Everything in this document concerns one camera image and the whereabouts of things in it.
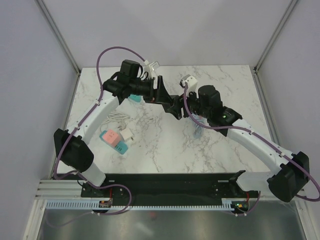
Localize teal triangular power strip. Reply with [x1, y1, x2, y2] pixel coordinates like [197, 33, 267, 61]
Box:
[128, 94, 142, 104]

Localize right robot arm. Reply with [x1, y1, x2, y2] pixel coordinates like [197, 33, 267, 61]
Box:
[156, 83, 312, 203]

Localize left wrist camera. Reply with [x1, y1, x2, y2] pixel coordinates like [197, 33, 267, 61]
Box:
[144, 59, 160, 78]

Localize white charger adapter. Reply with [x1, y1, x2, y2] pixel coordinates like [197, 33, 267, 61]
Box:
[120, 128, 134, 142]

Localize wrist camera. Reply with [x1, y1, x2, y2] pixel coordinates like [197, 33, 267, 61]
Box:
[179, 74, 198, 92]
[144, 59, 160, 78]

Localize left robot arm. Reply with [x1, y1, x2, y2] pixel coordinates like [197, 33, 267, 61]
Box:
[53, 59, 175, 197]

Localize teal rectangular power strip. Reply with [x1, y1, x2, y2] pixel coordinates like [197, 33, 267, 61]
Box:
[99, 131, 128, 155]

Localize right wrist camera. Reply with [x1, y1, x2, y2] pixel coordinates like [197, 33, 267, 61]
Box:
[179, 74, 198, 92]

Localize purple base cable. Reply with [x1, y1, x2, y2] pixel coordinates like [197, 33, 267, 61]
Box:
[44, 184, 133, 228]

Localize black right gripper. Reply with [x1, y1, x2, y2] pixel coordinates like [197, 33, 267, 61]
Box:
[168, 86, 211, 120]

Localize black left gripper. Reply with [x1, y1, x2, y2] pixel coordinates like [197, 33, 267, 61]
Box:
[129, 76, 173, 105]

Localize pink cube socket adapter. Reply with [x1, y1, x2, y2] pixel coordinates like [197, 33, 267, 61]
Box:
[102, 129, 121, 147]

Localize blue round power strip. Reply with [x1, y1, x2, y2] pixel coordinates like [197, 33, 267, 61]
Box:
[191, 114, 207, 139]

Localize white slotted cable duct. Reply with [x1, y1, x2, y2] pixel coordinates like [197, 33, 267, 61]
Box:
[45, 199, 235, 211]

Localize white coiled cable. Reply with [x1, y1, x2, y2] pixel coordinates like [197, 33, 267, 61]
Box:
[101, 112, 131, 132]

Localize black cube socket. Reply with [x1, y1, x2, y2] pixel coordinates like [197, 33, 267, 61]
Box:
[170, 95, 184, 109]

